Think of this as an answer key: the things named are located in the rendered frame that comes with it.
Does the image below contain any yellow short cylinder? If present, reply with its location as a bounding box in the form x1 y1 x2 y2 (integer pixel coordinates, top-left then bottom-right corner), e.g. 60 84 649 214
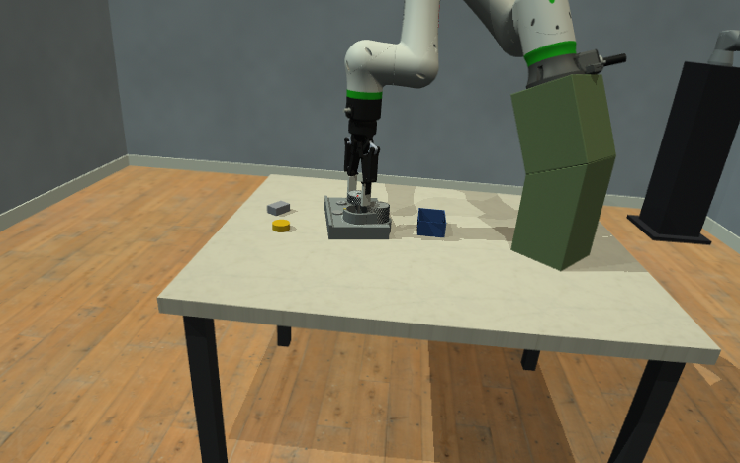
272 220 290 232

